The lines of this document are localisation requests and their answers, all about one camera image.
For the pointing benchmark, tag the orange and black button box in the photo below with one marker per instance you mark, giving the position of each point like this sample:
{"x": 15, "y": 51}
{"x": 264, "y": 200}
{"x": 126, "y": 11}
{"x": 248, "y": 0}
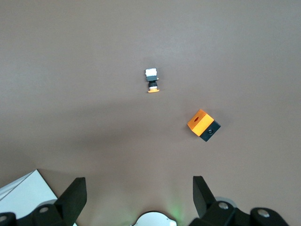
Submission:
{"x": 200, "y": 122}

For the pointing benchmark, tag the brown table cover sheet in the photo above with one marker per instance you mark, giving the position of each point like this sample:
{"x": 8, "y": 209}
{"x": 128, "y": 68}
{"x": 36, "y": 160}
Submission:
{"x": 94, "y": 94}

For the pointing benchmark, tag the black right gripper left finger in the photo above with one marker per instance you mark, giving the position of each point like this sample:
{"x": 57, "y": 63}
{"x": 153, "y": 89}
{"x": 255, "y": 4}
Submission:
{"x": 70, "y": 202}

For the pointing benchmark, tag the white drawer cabinet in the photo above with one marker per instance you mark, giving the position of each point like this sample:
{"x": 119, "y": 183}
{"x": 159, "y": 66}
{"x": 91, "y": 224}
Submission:
{"x": 23, "y": 193}

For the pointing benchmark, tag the orange mushroom push button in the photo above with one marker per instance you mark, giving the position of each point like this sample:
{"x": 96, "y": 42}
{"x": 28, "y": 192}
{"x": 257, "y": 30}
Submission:
{"x": 152, "y": 78}

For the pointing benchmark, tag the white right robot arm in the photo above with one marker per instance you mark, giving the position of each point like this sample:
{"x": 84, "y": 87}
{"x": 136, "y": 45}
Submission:
{"x": 152, "y": 220}

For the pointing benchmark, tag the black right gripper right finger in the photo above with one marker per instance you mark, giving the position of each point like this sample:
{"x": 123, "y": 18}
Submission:
{"x": 207, "y": 212}

